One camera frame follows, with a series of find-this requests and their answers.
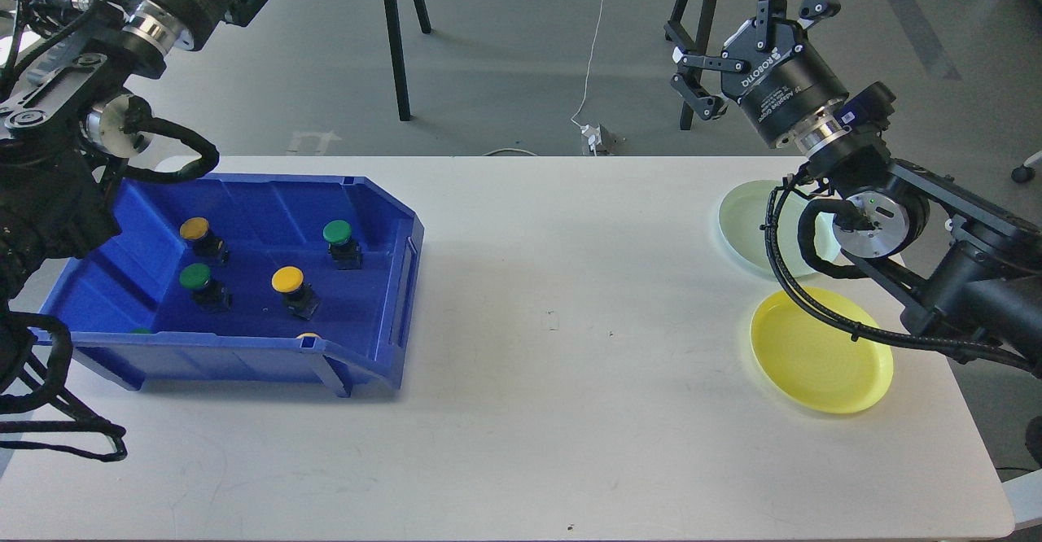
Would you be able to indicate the white power adapter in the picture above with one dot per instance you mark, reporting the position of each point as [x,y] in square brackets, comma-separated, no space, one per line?
[598,141]

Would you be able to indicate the right black tripod legs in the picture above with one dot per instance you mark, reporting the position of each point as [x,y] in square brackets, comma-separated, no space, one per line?
[696,37]

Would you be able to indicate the chair caster wheel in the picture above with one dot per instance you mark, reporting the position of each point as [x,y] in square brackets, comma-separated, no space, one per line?
[1027,170]

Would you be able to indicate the pale green plate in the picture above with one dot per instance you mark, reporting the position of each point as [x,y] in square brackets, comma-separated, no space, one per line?
[743,211]

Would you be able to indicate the yellow plate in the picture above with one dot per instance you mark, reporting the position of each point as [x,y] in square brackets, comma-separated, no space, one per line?
[815,365]

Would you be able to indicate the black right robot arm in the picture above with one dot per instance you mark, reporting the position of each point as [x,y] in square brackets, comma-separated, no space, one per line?
[965,270]

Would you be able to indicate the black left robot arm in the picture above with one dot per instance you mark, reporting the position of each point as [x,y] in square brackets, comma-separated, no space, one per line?
[71,133]

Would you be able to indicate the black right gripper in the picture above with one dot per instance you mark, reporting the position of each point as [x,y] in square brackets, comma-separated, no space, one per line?
[781,86]

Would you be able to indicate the blue plastic storage bin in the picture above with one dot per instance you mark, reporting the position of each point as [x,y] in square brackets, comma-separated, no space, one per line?
[269,221]

